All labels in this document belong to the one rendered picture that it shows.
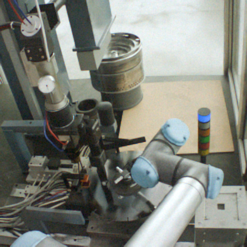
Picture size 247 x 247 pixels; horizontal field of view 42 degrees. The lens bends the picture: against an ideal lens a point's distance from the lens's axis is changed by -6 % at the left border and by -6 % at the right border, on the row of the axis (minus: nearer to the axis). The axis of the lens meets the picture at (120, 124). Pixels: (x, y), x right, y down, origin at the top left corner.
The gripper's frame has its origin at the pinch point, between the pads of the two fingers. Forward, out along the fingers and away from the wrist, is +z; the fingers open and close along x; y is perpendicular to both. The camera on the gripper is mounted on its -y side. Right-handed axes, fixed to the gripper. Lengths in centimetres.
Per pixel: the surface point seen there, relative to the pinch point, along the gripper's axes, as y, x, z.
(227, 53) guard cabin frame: -105, -38, 8
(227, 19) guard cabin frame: -100, -49, -11
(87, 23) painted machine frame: -5, -52, -23
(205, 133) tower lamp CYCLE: -22.9, 1.2, -17.1
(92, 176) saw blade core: 7.4, -11.0, 12.4
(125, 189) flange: 3.7, 1.1, 3.4
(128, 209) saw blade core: 7.8, 7.6, 1.8
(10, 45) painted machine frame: 10, -81, 11
